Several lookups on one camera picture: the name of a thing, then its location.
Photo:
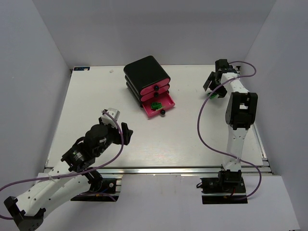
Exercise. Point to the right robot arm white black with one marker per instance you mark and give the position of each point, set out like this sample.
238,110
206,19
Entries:
240,116

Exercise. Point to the pink top drawer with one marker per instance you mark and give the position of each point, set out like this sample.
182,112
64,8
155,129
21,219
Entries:
155,86

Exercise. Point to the green square lego brick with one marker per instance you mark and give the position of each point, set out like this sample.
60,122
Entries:
214,96

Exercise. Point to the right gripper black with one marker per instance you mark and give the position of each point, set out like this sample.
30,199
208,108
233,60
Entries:
215,84

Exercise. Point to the black drawer cabinet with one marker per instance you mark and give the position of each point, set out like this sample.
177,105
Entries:
142,73

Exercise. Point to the green lego plate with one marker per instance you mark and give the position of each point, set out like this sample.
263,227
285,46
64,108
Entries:
156,104

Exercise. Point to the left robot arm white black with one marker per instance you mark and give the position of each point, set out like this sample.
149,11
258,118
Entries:
71,176

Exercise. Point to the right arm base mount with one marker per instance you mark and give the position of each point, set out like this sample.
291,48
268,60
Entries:
228,193

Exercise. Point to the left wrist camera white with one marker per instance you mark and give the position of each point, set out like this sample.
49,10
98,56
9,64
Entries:
110,115

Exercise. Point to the pink bottom drawer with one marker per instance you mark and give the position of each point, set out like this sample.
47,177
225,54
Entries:
166,101

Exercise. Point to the green small lego piece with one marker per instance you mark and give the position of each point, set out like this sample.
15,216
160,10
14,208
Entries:
156,108

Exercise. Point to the aluminium front rail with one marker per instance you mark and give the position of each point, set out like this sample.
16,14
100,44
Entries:
181,170

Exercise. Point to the left blue corner label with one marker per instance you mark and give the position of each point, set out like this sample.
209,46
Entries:
84,68

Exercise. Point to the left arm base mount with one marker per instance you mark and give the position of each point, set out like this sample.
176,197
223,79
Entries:
101,189

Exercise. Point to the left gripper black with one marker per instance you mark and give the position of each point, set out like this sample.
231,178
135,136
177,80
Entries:
119,135

